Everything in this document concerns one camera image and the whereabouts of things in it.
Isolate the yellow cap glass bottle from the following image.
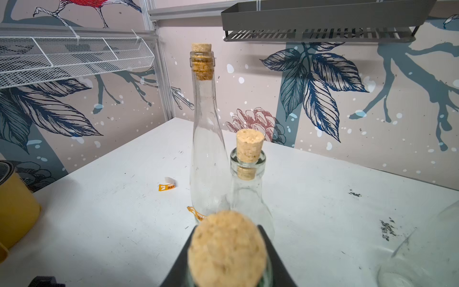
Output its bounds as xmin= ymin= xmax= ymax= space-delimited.
xmin=377 ymin=202 xmax=459 ymax=287

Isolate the black hanging metal basket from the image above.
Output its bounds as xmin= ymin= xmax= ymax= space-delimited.
xmin=221 ymin=1 xmax=436 ymax=43

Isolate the small corked labelled bottle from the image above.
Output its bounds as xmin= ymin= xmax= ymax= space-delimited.
xmin=184 ymin=210 xmax=274 ymax=287

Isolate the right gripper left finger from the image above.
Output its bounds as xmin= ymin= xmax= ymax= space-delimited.
xmin=160 ymin=228 xmax=196 ymax=287

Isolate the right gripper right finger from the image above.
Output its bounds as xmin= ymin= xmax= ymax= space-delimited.
xmin=258 ymin=225 xmax=297 ymax=287

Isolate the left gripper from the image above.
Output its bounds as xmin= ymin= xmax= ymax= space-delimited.
xmin=28 ymin=276 xmax=66 ymax=287

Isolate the white wire mesh basket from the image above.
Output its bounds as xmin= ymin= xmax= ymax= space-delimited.
xmin=1 ymin=37 xmax=155 ymax=88

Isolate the small corked glass bottle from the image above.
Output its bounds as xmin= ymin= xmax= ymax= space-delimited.
xmin=229 ymin=129 xmax=275 ymax=240

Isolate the tall corked glass bottle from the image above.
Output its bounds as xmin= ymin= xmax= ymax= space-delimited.
xmin=188 ymin=43 xmax=231 ymax=223

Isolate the torn orange label piece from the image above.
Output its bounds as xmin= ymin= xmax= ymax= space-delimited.
xmin=158 ymin=177 xmax=177 ymax=192

